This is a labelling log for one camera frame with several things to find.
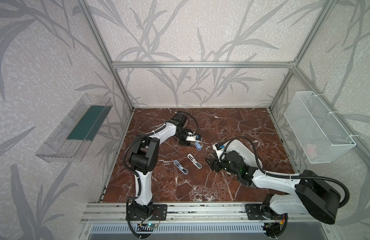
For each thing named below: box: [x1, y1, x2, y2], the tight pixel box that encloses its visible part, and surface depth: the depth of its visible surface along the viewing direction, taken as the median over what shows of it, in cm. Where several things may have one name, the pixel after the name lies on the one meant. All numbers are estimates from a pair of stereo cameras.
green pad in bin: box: [67, 105, 113, 141], surface depth 69 cm
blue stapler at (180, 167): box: [173, 159, 189, 175], surface depth 90 cm
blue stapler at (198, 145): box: [194, 141, 202, 152], surface depth 98 cm
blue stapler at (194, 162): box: [187, 153, 203, 170], surface depth 93 cm
